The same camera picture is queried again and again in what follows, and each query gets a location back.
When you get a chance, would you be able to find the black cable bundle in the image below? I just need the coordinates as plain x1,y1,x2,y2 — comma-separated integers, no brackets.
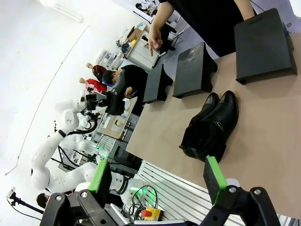
128,185,158,223

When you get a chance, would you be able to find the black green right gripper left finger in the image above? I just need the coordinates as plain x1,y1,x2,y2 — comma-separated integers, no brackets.
40,159,129,226

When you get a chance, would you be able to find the yellow emergency stop box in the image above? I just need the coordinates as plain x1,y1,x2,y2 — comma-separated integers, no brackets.
141,206,164,222

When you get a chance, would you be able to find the mannequin in dark red shirt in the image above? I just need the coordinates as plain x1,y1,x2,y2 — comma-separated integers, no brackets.
86,62,107,81

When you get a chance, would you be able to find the person's right hand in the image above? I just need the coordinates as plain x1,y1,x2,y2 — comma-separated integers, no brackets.
148,23,164,57

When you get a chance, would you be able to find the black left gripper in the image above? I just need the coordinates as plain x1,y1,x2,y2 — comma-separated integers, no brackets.
85,94,97,112

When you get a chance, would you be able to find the person's right forearm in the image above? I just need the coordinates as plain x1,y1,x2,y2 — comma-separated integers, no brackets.
150,0,176,31

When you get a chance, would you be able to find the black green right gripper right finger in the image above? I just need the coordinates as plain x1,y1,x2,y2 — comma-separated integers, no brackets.
198,155,282,226

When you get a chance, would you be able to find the bystander's dark-haired head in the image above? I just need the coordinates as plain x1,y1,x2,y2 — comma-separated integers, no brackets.
36,193,51,209

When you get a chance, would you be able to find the person's left forearm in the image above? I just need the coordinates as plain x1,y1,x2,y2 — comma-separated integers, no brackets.
233,0,256,22

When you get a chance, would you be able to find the white cabinet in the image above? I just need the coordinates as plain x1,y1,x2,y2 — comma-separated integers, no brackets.
128,36,161,73

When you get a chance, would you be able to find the cardboard box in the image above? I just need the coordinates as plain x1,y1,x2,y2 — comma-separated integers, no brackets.
127,25,143,42

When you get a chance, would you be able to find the wooden side table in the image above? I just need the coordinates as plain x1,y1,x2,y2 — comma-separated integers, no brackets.
96,96,138,141

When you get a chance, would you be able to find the person's black torso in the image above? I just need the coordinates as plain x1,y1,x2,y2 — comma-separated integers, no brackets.
158,0,257,58

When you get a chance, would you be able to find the large black shoe stand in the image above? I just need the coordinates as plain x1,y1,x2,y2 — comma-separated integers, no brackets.
234,8,298,85

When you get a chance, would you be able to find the medium black shoe stand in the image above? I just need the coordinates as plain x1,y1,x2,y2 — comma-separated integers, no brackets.
172,42,218,99

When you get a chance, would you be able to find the bystander in black shirt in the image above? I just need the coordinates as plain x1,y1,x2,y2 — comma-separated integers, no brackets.
103,64,149,116

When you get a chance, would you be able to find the black ankle boot with zipper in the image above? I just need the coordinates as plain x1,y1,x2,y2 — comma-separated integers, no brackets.
191,90,239,164

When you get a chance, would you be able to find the small black shoe stand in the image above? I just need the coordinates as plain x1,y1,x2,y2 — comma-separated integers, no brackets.
142,63,174,105

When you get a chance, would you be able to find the black camera on tripod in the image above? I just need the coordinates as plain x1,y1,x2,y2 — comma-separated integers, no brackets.
5,186,45,215

